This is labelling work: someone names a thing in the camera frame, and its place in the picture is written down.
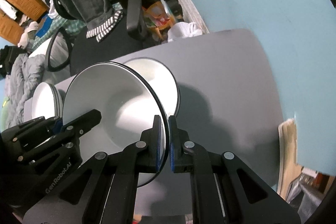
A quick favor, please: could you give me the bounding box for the grey quilted duvet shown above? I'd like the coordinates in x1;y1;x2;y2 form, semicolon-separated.
1;53;46;131

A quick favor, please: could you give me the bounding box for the white bed mattress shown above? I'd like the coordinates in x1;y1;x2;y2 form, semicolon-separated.
27;35;73;85

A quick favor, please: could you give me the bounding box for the black clothes pile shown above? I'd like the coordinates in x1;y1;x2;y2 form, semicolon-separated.
0;46;26;78

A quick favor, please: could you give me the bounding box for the blue cardboard box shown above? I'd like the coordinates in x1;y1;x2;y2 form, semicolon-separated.
35;15;53;38

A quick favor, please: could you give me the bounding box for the green checkered tablecloth table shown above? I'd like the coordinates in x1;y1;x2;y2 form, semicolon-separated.
32;1;123;51

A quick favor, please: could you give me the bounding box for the black office chair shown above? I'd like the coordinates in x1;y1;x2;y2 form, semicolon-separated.
53;0;144;75

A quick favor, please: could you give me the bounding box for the white plastic bag on floor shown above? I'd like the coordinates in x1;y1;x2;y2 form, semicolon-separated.
167;22;203;42

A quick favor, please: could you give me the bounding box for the orange wooden wardrobe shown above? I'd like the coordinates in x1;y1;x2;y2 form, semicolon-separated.
1;0;49;45

